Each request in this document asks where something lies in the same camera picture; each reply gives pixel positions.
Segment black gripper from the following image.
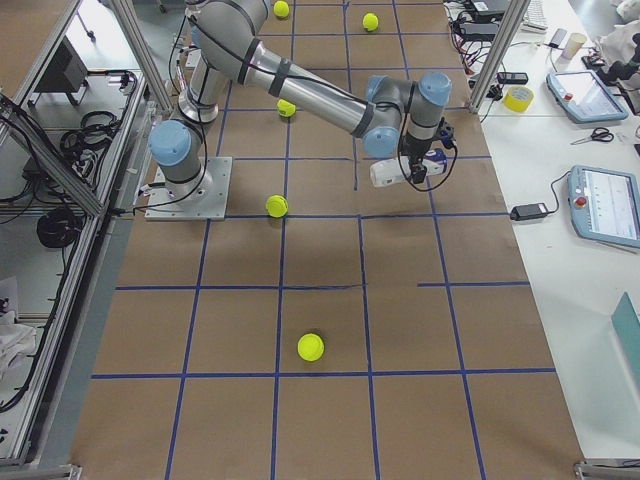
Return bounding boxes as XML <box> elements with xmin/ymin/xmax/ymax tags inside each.
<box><xmin>399</xmin><ymin>134</ymin><xmax>435</xmax><ymax>184</ymax></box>

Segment white blue tennis ball can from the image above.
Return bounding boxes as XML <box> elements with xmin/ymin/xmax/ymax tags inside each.
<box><xmin>369</xmin><ymin>148</ymin><xmax>448</xmax><ymax>188</ymax></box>

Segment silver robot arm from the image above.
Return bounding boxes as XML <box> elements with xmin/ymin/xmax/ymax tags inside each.
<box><xmin>149</xmin><ymin>1</ymin><xmax>457</xmax><ymax>203</ymax></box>

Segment tennis ball centre of table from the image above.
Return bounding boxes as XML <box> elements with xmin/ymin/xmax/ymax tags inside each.
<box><xmin>265</xmin><ymin>195</ymin><xmax>289</xmax><ymax>218</ymax></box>

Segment tennis ball with Wilson print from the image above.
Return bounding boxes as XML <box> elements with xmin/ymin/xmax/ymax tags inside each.
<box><xmin>276</xmin><ymin>99</ymin><xmax>297</xmax><ymax>118</ymax></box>

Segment tennis ball near base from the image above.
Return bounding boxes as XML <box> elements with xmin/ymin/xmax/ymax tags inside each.
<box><xmin>362</xmin><ymin>12</ymin><xmax>379</xmax><ymax>32</ymax></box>

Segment tennis ball Roland Garros print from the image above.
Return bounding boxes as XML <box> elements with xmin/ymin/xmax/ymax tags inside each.
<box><xmin>297</xmin><ymin>332</ymin><xmax>325</xmax><ymax>362</ymax></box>

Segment tennis ball far left corner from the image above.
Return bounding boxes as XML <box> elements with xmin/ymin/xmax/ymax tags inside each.
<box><xmin>273</xmin><ymin>0</ymin><xmax>290</xmax><ymax>19</ymax></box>

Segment black power adapter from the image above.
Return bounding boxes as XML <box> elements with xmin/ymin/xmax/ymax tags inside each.
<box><xmin>509</xmin><ymin>203</ymin><xmax>550</xmax><ymax>221</ymax></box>

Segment yellow tape roll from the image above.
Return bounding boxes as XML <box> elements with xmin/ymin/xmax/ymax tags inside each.
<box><xmin>503</xmin><ymin>85</ymin><xmax>534</xmax><ymax>113</ymax></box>

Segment far teach pendant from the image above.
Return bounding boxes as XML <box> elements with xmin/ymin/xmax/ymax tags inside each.
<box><xmin>546</xmin><ymin>70</ymin><xmax>628</xmax><ymax>123</ymax></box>

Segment teach pendant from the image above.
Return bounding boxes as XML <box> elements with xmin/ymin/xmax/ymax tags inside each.
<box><xmin>567</xmin><ymin>165</ymin><xmax>639</xmax><ymax>249</ymax></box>
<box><xmin>546</xmin><ymin>70</ymin><xmax>628</xmax><ymax>123</ymax></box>

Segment near teach pendant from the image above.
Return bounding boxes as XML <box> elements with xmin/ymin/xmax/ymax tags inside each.
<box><xmin>567</xmin><ymin>165</ymin><xmax>639</xmax><ymax>249</ymax></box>

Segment black scissors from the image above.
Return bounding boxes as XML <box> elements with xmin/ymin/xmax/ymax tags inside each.
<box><xmin>571</xmin><ymin>127</ymin><xmax>614</xmax><ymax>145</ymax></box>

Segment paper cup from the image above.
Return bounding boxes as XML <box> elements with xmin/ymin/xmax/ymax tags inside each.
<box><xmin>561</xmin><ymin>32</ymin><xmax>587</xmax><ymax>60</ymax></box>

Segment aluminium frame post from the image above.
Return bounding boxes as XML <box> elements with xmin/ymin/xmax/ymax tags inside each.
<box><xmin>468</xmin><ymin>0</ymin><xmax>530</xmax><ymax>114</ymax></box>

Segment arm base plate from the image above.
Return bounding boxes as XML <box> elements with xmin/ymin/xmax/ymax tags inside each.
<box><xmin>144</xmin><ymin>156</ymin><xmax>233</xmax><ymax>221</ymax></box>

